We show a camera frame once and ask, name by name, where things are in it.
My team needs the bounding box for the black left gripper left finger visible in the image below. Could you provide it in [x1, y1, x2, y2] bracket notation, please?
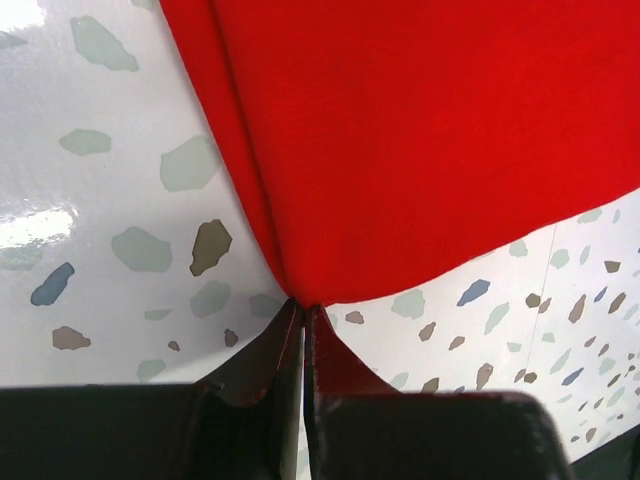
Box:
[1, 301, 303, 479]

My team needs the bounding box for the red t-shirt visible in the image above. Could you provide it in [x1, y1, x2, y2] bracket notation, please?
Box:
[162, 1, 639, 306]

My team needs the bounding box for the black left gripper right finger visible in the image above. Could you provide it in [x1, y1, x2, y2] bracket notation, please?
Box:
[304, 307, 574, 480]

